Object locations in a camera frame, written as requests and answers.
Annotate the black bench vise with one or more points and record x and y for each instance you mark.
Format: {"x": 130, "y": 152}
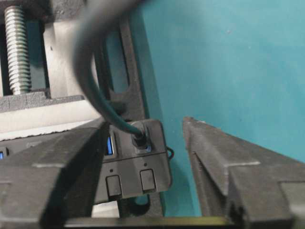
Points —
{"x": 55, "y": 101}

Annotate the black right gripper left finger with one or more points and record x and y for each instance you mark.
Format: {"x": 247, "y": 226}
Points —
{"x": 54, "y": 181}

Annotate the black USB hub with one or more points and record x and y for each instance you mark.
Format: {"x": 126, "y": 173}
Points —
{"x": 129, "y": 172}

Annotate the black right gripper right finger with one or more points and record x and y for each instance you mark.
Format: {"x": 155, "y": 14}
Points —
{"x": 242, "y": 181}

